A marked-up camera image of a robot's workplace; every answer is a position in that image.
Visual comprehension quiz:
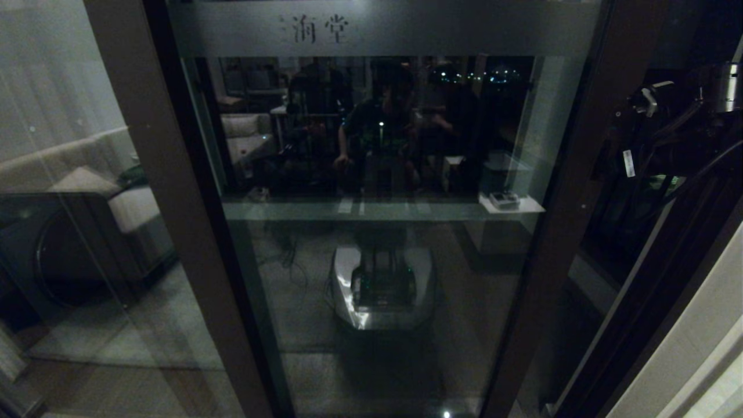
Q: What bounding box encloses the fixed glass door panel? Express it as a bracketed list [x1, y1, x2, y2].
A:
[0, 0, 298, 418]

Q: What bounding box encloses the dark green cloth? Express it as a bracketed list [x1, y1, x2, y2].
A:
[121, 164, 147, 189]

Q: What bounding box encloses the light grey sofa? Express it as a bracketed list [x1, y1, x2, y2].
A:
[0, 128, 178, 285]

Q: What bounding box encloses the sliding glass door brown frame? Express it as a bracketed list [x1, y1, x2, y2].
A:
[168, 0, 669, 418]

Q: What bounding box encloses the dark brown door jamb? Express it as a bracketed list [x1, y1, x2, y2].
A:
[554, 186, 743, 418]

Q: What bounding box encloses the long grey stone sill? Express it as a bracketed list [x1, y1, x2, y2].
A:
[268, 192, 519, 204]

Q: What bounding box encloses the light grey sofa cushion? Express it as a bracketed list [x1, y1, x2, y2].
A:
[49, 165, 128, 199]

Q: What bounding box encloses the grey floor rug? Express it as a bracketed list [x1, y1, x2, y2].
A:
[26, 264, 226, 372]

